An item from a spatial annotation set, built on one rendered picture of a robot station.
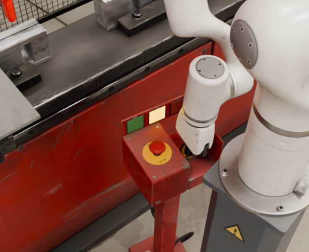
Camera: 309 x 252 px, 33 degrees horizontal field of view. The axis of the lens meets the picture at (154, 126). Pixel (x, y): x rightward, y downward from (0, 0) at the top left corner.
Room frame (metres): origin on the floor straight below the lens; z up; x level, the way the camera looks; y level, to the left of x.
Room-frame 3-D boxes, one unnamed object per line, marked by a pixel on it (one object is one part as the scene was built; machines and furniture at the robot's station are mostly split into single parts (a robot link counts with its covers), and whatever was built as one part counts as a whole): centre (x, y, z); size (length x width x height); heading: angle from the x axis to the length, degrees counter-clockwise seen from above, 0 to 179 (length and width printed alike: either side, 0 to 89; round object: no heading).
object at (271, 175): (0.56, -0.22, 1.09); 0.19 x 0.19 x 0.18
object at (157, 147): (0.76, -0.01, 0.79); 0.04 x 0.04 x 0.04
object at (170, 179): (0.79, -0.04, 0.75); 0.20 x 0.16 x 0.18; 121
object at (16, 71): (0.89, 0.34, 0.91); 0.03 x 0.03 x 0.02
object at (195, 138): (0.79, -0.10, 0.85); 0.10 x 0.07 x 0.11; 31
